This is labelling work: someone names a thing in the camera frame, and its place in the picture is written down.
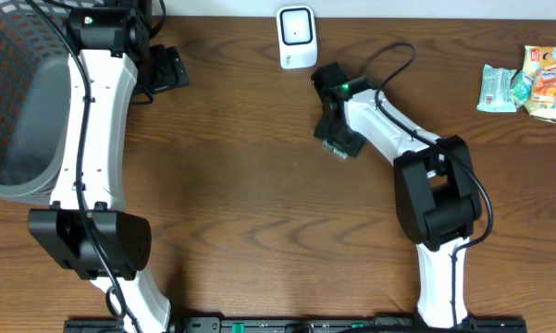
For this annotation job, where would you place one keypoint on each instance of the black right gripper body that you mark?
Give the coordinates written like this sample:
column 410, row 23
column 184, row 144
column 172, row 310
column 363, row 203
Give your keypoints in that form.
column 336, row 133

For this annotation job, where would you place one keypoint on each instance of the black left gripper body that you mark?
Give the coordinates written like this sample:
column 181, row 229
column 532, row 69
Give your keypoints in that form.
column 170, row 69

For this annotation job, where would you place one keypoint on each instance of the green Zam-Buk tin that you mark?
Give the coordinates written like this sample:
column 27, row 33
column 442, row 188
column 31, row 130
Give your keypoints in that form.
column 335, row 151

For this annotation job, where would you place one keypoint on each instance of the teal wet wipe packet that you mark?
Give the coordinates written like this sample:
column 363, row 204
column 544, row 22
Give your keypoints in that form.
column 495, row 94

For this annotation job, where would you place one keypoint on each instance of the green Kleenex tissue pack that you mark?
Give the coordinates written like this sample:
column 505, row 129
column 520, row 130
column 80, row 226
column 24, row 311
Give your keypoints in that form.
column 521, row 86

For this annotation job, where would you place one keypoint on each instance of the yellow snack bag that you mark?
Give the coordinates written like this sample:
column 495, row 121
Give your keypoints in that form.
column 540, row 58

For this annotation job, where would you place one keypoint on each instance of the orange tissue pack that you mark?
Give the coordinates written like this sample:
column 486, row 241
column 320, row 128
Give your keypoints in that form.
column 544, row 86

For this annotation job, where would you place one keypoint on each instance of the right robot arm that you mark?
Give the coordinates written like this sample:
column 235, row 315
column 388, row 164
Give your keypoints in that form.
column 436, row 200

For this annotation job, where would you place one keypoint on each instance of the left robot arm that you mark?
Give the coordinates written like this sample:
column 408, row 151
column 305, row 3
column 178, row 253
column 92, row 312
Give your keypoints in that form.
column 86, row 228

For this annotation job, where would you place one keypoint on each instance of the white barcode scanner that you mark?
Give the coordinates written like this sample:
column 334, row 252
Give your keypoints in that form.
column 297, row 39

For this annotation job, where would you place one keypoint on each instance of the dark grey plastic mesh basket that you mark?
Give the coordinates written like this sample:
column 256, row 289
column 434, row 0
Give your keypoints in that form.
column 34, row 101

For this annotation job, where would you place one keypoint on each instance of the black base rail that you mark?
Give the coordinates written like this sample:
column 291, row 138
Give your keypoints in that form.
column 381, row 323

